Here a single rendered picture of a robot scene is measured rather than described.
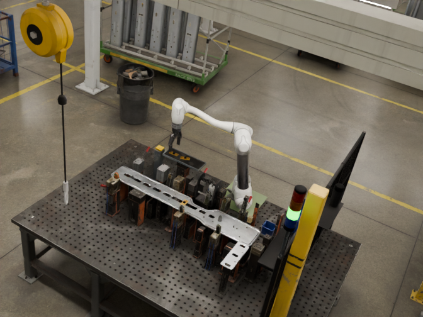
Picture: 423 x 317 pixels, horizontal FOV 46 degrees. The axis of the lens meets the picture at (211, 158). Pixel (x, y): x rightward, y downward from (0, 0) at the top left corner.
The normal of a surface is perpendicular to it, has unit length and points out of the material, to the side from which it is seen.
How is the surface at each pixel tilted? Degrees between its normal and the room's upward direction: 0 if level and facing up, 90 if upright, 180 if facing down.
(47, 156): 0
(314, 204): 90
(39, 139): 0
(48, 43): 93
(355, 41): 90
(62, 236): 0
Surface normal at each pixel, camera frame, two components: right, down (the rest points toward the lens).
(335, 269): 0.13, -0.81
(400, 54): -0.50, 0.44
